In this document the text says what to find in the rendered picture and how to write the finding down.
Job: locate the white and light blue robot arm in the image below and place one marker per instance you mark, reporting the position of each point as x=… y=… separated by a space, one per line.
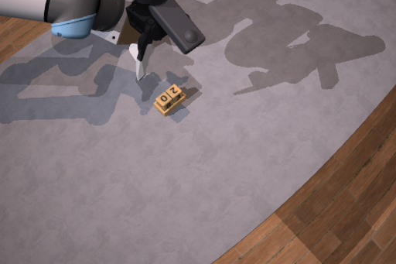
x=74 y=19

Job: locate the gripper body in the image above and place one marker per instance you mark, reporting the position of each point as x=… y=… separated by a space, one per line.
x=140 y=13

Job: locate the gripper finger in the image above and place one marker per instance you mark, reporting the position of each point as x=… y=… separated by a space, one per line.
x=142 y=52

